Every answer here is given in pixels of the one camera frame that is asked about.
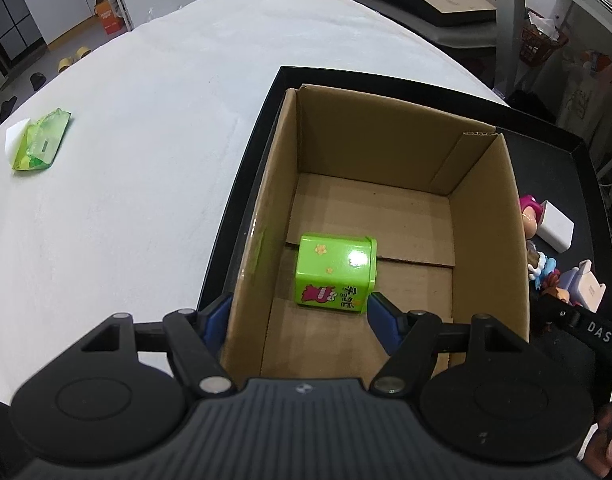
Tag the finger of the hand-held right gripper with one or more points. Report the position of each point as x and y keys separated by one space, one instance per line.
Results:
x=586 y=331

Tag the yellow tape roll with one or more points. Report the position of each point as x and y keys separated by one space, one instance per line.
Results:
x=83 y=51
x=64 y=64

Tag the green cartoon tin box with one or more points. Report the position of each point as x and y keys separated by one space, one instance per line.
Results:
x=333 y=270

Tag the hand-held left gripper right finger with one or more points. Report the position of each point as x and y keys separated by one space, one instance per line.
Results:
x=384 y=322

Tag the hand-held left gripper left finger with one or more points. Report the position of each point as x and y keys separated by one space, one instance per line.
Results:
x=217 y=319

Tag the brown cardboard box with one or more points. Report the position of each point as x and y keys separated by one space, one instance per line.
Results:
x=381 y=160

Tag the grey metal table leg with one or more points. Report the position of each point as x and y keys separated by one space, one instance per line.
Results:
x=508 y=30

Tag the pink toy figurine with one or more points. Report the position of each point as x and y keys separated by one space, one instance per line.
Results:
x=530 y=207

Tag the black shallow tray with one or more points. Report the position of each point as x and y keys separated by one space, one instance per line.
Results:
x=551 y=160

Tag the yellow and blue toy figurine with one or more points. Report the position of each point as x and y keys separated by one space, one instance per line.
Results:
x=540 y=265

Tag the orange cardboard carton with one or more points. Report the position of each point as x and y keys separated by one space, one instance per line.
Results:
x=108 y=14

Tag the white tote bag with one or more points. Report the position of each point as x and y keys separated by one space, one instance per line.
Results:
x=593 y=105

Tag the green wet wipes packet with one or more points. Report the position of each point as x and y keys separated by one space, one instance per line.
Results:
x=41 y=142

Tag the white plug charger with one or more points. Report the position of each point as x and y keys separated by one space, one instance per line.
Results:
x=555 y=225

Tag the white cabinet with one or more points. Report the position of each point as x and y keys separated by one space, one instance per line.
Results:
x=61 y=0

